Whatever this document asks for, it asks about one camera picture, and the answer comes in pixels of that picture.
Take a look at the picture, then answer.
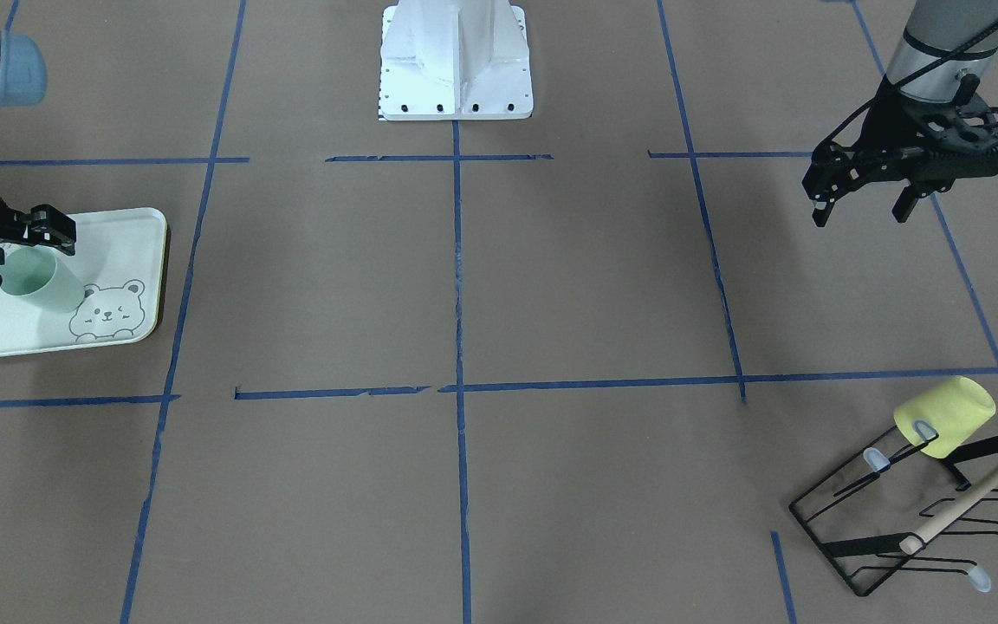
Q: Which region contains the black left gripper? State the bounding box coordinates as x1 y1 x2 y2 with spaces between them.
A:
801 79 959 228

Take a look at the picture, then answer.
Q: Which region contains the pale green cup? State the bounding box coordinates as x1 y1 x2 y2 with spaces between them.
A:
0 246 86 313

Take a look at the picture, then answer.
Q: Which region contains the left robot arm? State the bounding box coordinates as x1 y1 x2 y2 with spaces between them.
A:
801 1 998 228

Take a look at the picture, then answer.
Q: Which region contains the white bear tray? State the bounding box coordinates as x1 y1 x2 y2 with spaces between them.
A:
0 208 169 356

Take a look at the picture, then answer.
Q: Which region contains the yellow cup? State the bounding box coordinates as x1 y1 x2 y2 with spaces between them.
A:
892 376 995 459

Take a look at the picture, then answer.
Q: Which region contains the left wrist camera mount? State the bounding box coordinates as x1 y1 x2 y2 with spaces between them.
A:
916 74 998 189

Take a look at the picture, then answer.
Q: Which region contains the black wire cup rack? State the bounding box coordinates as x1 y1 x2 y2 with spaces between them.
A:
787 421 998 597

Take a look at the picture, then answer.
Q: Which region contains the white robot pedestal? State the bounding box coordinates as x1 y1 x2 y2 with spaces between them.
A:
378 1 535 121

